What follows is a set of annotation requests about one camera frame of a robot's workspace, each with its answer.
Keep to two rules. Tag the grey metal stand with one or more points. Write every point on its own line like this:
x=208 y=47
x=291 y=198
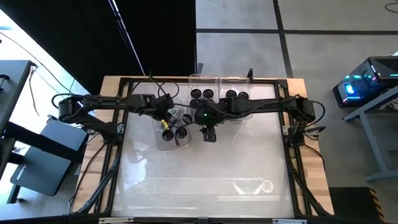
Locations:
x=373 y=146

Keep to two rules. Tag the white Celsius can yellow band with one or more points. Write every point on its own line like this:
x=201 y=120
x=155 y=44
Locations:
x=196 y=93
x=194 y=103

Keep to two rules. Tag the black side table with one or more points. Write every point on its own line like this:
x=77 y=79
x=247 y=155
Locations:
x=12 y=81

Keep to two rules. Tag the white Celsius can blue band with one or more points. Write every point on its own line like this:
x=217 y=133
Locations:
x=231 y=93

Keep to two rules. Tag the white Celsius soda can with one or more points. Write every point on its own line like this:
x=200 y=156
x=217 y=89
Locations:
x=208 y=93
x=243 y=95

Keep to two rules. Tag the black curved hook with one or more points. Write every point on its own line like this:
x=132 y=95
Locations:
x=150 y=77
x=250 y=74

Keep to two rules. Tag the black table end frame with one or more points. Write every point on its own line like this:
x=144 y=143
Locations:
x=123 y=81
x=282 y=83

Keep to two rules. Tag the table edge rail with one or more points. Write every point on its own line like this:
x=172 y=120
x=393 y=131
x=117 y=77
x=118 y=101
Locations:
x=242 y=220
x=267 y=81

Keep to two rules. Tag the clear plastic bin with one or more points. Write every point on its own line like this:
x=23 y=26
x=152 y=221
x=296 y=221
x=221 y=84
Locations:
x=192 y=81
x=239 y=82
x=161 y=146

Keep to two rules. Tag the black box hazard stripes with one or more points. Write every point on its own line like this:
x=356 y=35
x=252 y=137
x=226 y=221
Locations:
x=351 y=205

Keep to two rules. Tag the metal backdrop pole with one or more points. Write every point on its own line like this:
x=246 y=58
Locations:
x=125 y=34

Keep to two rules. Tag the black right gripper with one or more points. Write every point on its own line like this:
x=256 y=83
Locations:
x=210 y=113

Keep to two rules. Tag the grey metal clamp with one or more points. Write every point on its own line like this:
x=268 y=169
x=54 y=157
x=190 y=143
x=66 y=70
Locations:
x=200 y=68

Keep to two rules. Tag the wooden mounting board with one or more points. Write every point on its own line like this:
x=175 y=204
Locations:
x=107 y=87

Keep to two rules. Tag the silver metal bracket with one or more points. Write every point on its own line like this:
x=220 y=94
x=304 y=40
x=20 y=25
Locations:
x=289 y=221
x=115 y=220

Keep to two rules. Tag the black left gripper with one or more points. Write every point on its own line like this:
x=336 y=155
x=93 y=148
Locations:
x=163 y=107

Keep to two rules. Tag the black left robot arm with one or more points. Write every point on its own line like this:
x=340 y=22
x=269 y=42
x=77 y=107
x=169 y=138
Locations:
x=118 y=101

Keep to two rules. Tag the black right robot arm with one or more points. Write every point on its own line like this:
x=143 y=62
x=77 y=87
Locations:
x=264 y=105

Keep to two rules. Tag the black backdrop panel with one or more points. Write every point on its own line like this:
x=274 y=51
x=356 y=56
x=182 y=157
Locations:
x=161 y=37
x=77 y=37

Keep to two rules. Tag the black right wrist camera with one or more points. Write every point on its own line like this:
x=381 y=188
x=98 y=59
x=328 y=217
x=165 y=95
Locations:
x=209 y=134

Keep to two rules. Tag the computer case with purple light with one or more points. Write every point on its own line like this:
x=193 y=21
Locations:
x=367 y=84

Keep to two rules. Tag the dark grey pedestal plate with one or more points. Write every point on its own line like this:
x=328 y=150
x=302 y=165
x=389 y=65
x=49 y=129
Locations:
x=62 y=137

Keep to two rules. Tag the dark grey printed base plate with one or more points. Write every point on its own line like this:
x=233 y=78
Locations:
x=43 y=174

